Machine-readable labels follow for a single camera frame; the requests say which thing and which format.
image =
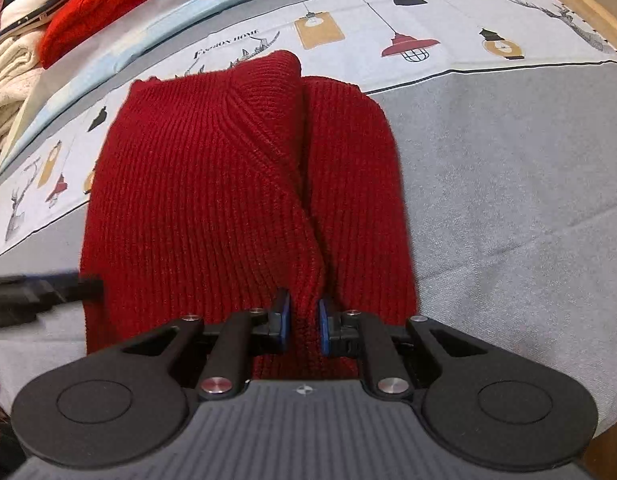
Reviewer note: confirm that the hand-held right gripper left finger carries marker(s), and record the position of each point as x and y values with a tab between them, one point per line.
285	321

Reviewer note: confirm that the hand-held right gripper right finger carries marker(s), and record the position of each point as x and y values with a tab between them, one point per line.
324	329

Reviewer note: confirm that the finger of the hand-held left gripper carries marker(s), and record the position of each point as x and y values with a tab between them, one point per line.
83	287

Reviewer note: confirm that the dark red knit sweater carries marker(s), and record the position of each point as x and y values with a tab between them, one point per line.
213	200

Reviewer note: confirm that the cream knit cloth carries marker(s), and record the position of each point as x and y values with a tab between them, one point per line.
8	80

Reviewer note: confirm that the light blue sheet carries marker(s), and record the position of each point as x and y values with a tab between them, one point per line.
138	27

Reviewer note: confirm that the bright red folded garment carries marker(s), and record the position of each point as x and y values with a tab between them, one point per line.
108	7

